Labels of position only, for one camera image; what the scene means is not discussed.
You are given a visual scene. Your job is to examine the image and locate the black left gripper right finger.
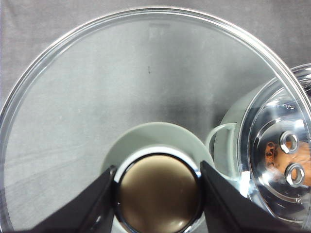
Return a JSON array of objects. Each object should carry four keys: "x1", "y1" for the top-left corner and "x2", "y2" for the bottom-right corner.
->
[{"x1": 200, "y1": 161, "x2": 311, "y2": 233}]

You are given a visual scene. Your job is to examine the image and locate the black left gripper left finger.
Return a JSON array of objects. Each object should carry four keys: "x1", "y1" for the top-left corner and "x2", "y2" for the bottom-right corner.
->
[{"x1": 14, "y1": 165, "x2": 118, "y2": 233}]

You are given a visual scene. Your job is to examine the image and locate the glass steamer lid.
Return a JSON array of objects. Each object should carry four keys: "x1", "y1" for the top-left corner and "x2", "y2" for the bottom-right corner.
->
[{"x1": 0, "y1": 7, "x2": 311, "y2": 233}]

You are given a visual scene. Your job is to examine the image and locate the green electric steamer pot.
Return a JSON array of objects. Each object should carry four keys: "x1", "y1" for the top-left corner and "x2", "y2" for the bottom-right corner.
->
[{"x1": 207, "y1": 78, "x2": 273, "y2": 196}]

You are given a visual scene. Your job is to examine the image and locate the steel steamer tray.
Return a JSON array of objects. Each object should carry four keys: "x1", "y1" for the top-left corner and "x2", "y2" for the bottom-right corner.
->
[{"x1": 241, "y1": 64, "x2": 311, "y2": 226}]

